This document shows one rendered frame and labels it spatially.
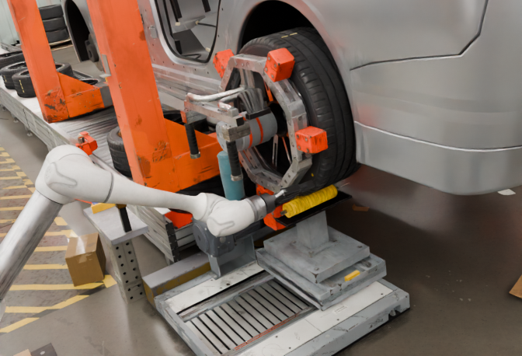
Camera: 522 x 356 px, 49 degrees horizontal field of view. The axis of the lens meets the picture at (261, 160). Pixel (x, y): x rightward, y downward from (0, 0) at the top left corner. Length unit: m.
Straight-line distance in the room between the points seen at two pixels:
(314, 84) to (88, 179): 0.84
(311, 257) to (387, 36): 1.11
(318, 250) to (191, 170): 0.68
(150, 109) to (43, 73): 1.93
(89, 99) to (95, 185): 2.69
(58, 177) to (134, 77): 0.81
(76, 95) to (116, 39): 2.03
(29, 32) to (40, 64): 0.23
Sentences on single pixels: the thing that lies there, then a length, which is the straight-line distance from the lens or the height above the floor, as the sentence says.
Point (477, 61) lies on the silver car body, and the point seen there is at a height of 1.16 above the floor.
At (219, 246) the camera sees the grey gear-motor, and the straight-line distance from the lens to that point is 2.57.
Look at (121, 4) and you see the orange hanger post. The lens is 2.41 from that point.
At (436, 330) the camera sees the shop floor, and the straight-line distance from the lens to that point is 2.44.
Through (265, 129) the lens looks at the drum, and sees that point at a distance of 2.19.
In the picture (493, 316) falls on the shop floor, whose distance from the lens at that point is 2.53.
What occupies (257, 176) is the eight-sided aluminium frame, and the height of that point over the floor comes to 0.62.
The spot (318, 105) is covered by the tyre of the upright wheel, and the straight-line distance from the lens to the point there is 2.01.
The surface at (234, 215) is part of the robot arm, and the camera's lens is 1.97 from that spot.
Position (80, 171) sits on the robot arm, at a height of 0.98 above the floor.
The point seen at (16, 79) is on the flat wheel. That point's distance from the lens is 6.92.
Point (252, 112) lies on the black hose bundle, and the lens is 1.97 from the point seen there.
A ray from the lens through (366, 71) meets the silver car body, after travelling 1.87.
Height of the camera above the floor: 1.54
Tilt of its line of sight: 21 degrees down
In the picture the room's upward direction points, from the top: 10 degrees counter-clockwise
